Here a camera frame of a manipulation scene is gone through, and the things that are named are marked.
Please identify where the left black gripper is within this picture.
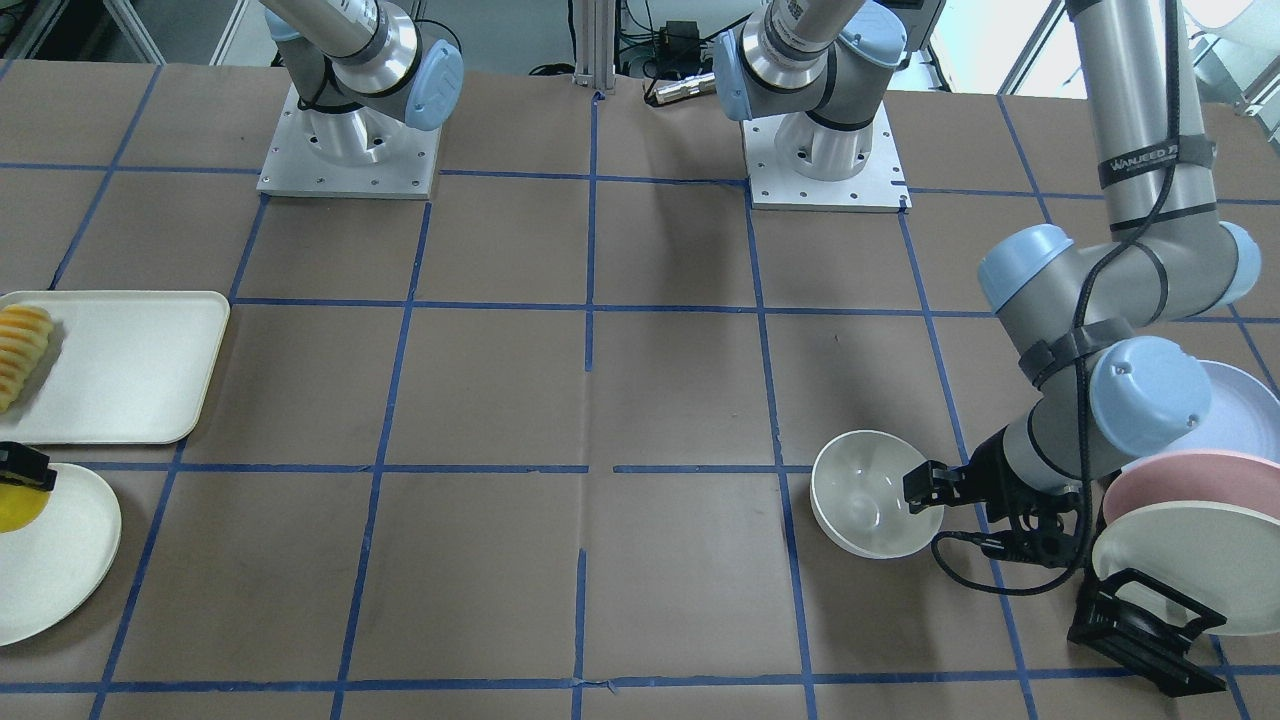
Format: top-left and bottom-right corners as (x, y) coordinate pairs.
(902, 425), (1083, 530)

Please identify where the yellow lemon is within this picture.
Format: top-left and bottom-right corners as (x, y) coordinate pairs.
(0, 483), (52, 533)

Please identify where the cream bowl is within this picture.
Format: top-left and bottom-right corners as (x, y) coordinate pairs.
(810, 430), (945, 560)

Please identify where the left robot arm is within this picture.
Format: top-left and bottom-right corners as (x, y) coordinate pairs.
(713, 1), (1261, 518)

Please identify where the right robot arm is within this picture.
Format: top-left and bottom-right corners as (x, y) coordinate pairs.
(3, 1), (463, 503)

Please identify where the cream round plate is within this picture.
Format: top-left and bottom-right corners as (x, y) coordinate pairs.
(1, 462), (122, 646)

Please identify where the sliced yellow bread loaf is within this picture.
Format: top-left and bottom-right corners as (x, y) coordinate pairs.
(1, 304), (55, 413)

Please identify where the cream rectangular tray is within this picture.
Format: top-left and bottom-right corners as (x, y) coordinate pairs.
(1, 290), (230, 445)

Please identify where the black dish rack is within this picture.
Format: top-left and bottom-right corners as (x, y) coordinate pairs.
(1066, 510), (1229, 698)

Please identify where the pink plate in rack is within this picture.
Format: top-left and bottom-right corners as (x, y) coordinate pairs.
(1102, 448), (1279, 521)

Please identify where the cream plate in rack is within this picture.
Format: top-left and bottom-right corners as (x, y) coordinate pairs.
(1092, 501), (1279, 635)

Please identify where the light blue plate in rack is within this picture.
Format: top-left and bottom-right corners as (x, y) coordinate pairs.
(1162, 360), (1279, 462)

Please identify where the silver cylinder connector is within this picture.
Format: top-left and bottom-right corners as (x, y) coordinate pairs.
(644, 73), (716, 108)

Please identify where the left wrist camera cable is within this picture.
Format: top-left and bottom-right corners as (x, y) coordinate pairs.
(931, 0), (1187, 598)

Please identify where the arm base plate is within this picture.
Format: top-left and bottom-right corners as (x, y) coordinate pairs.
(740, 104), (913, 213)
(257, 87), (440, 201)

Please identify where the aluminium frame post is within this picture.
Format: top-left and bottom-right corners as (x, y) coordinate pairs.
(568, 0), (618, 97)

